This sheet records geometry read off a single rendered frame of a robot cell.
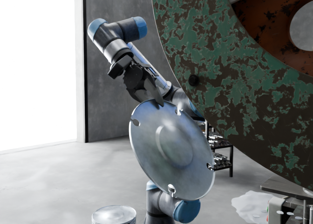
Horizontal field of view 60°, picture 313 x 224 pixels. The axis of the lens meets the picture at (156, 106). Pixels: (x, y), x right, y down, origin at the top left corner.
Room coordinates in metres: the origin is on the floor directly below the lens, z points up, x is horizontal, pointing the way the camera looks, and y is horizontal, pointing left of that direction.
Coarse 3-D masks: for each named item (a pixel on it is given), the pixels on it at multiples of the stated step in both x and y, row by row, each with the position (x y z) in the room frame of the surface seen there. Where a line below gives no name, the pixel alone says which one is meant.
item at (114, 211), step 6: (96, 210) 1.82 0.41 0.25; (102, 210) 1.83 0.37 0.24; (108, 210) 1.83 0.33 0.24; (114, 210) 1.82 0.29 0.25; (120, 210) 1.83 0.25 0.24; (126, 210) 1.83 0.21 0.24; (132, 210) 1.83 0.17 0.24; (96, 216) 1.75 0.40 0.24; (102, 216) 1.75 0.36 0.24; (108, 216) 1.73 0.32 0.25; (114, 216) 1.73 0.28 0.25; (120, 216) 1.73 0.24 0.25; (126, 216) 1.75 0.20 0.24; (96, 222) 1.66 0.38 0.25; (102, 222) 1.66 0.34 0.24; (108, 222) 1.66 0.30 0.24; (114, 222) 1.66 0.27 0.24; (120, 222) 1.66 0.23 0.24; (126, 222) 1.66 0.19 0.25
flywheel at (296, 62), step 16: (240, 0) 0.54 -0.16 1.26; (256, 0) 0.52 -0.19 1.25; (272, 0) 0.50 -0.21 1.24; (288, 0) 0.49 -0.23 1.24; (304, 0) 0.48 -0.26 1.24; (240, 16) 0.54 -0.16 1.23; (256, 16) 0.52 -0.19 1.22; (272, 16) 0.50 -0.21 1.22; (288, 16) 0.49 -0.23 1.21; (256, 32) 0.52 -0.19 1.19; (272, 32) 0.50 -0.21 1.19; (288, 32) 0.51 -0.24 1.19; (272, 48) 0.50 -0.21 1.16; (288, 48) 0.49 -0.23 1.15; (288, 64) 0.49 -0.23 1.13; (304, 64) 0.47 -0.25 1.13
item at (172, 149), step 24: (144, 120) 0.69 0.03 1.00; (168, 120) 0.76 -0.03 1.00; (192, 120) 0.83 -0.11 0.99; (144, 144) 0.64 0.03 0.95; (168, 144) 0.69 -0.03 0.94; (192, 144) 0.76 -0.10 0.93; (144, 168) 0.59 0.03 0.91; (168, 168) 0.65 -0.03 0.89; (192, 168) 0.70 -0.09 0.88; (168, 192) 0.60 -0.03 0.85; (192, 192) 0.65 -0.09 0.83
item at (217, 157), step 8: (208, 128) 3.09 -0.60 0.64; (208, 136) 3.09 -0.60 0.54; (216, 136) 3.16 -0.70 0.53; (216, 144) 3.15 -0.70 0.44; (224, 144) 3.20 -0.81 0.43; (232, 152) 3.30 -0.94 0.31; (216, 160) 3.15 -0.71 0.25; (224, 160) 3.23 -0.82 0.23; (232, 160) 3.30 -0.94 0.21; (208, 168) 3.09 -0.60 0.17; (216, 168) 3.18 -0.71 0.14; (224, 168) 3.23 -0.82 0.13; (232, 168) 3.30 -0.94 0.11; (232, 176) 3.30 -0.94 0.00
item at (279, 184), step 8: (272, 176) 0.93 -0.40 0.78; (264, 184) 0.85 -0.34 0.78; (272, 184) 0.85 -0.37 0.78; (280, 184) 0.85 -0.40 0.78; (288, 184) 0.85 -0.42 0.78; (296, 184) 0.85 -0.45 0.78; (272, 192) 0.81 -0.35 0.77; (280, 192) 0.79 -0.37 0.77; (288, 192) 0.78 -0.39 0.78; (296, 192) 0.78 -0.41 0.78; (304, 192) 0.78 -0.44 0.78; (312, 192) 0.77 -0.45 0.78; (304, 200) 0.78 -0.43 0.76; (312, 200) 0.74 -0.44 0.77; (304, 208) 0.78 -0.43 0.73; (304, 216) 0.77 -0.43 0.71
